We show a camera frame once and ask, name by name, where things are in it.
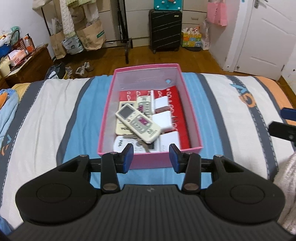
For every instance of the brown paper bag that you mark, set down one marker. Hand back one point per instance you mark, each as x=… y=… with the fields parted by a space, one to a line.
x=92 y=37

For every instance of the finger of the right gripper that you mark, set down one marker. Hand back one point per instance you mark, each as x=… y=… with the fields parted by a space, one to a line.
x=288 y=114

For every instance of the pair of sandals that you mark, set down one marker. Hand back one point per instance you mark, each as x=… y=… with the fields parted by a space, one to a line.
x=80 y=72

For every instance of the white charger block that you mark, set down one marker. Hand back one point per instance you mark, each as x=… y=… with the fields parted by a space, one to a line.
x=169 y=138

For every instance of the long white remote back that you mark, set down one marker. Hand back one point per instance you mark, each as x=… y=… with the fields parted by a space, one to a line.
x=145 y=103

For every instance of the cream remote purple button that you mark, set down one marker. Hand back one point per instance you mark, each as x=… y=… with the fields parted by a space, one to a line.
x=138 y=123

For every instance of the black clothes rack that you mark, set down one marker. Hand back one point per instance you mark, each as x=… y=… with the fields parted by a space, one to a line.
x=111 y=14

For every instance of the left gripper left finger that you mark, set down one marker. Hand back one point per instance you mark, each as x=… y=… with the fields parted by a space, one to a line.
x=113 y=163

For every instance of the striped bed sheet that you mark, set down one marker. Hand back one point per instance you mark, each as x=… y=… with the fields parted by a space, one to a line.
x=57 y=120

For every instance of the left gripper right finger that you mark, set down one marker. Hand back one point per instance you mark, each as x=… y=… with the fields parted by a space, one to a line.
x=190 y=165

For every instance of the black suitcase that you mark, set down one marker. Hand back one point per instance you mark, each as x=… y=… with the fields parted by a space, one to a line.
x=165 y=30

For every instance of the colourful gift bag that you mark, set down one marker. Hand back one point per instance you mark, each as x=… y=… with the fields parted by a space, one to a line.
x=191 y=37

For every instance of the white power adapter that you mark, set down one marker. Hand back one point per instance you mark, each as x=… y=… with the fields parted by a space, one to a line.
x=161 y=104

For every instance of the wooden nightstand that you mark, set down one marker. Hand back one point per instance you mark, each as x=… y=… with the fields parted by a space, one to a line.
x=33 y=69

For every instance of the white knitted cardigan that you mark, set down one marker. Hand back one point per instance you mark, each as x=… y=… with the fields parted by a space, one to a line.
x=90 y=11

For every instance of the pink storage box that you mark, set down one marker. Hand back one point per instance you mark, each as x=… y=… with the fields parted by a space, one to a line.
x=146 y=77

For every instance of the red patterned box liner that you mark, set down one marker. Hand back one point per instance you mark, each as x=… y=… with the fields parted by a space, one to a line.
x=176 y=109

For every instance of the white square charger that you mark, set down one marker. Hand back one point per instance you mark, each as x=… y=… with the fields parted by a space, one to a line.
x=164 y=121

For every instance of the blue penguin plush blanket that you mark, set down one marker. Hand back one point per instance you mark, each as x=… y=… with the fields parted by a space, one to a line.
x=9 y=105

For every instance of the white patterned shopping bag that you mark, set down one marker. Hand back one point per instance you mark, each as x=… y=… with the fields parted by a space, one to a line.
x=73 y=45

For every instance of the white door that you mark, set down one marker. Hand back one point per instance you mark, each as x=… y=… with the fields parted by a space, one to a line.
x=269 y=39

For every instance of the pink hanging bag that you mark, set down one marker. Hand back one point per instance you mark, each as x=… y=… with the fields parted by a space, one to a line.
x=217 y=13

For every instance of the teal handbag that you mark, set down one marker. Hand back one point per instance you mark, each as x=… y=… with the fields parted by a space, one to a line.
x=170 y=5

